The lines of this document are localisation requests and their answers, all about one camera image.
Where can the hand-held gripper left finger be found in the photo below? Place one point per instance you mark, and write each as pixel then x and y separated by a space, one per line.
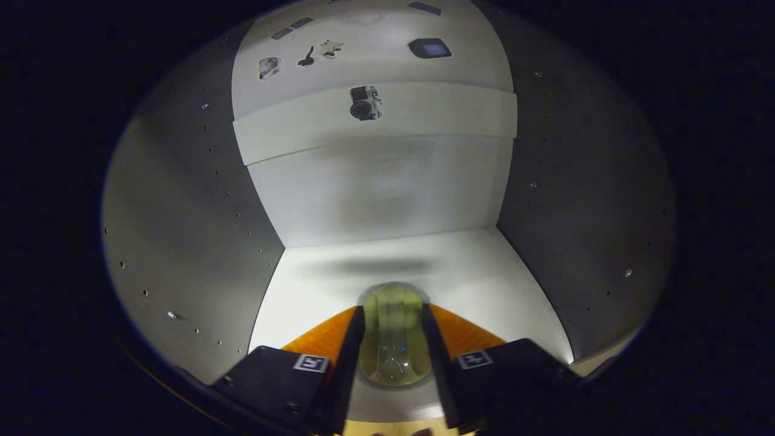
pixel 266 381

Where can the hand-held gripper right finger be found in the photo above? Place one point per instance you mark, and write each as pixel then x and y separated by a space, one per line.
pixel 514 381

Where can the translucent yellow-green cup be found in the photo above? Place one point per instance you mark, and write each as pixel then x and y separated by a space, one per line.
pixel 393 339

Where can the white cabinet shelf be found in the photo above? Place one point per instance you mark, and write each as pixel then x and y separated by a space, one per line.
pixel 436 115

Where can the beige cabinet with dark frame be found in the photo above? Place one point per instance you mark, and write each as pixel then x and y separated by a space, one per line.
pixel 181 212

